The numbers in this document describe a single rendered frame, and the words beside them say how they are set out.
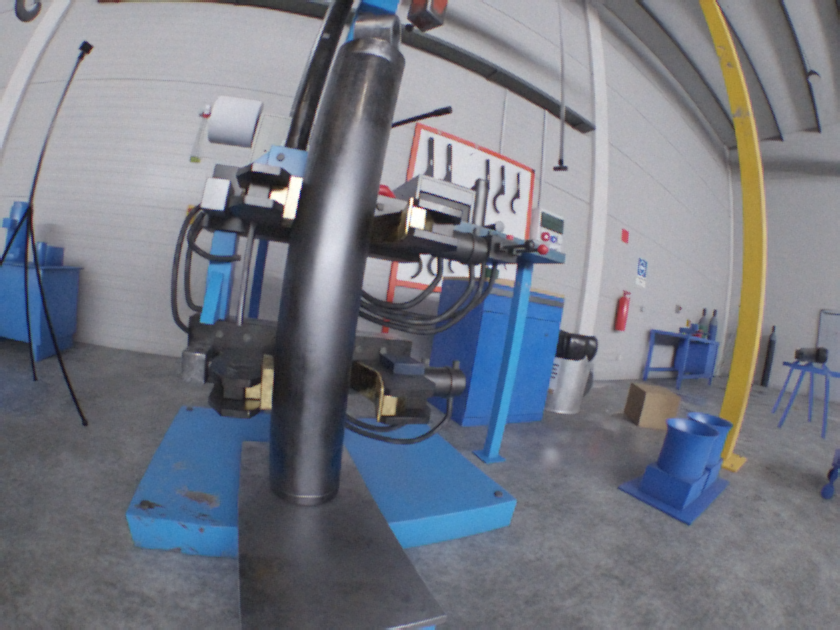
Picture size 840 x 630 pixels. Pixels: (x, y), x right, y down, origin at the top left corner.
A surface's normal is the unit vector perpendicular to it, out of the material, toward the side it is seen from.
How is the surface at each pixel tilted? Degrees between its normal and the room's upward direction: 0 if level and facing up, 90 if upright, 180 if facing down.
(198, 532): 90
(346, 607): 0
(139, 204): 90
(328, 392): 90
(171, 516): 0
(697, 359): 90
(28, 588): 0
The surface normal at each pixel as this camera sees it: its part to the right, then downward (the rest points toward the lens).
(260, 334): 0.41, 0.11
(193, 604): 0.15, -0.99
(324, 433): 0.66, 0.14
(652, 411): -0.29, 0.00
